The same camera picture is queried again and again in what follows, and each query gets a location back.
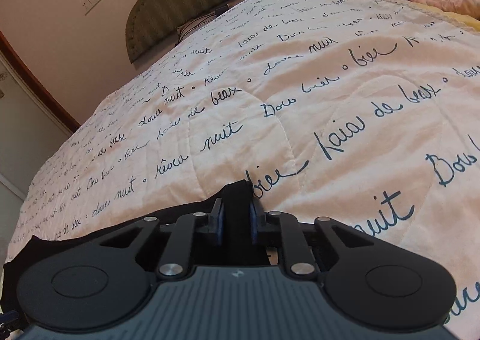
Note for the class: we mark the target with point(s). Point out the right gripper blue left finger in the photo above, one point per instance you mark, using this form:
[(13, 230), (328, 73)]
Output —
[(211, 224)]

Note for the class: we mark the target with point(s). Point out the patterned pillow at headboard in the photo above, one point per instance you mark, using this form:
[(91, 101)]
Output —
[(191, 26)]

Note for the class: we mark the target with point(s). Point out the white wall socket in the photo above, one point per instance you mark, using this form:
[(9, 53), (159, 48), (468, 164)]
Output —
[(88, 5)]

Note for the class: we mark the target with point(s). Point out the glass floral wardrobe door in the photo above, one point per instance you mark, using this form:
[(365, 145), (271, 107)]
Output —
[(29, 136)]

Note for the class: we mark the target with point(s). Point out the white script-print bedspread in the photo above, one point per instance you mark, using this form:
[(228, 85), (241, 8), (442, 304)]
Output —
[(366, 111)]

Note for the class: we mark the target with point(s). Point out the brown wooden wardrobe frame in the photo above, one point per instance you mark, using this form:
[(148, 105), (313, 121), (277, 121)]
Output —
[(34, 85)]

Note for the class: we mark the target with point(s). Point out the black pants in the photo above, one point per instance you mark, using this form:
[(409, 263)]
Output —
[(236, 198)]

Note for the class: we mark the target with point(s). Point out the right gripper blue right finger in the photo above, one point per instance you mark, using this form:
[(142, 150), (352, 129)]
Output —
[(270, 227)]

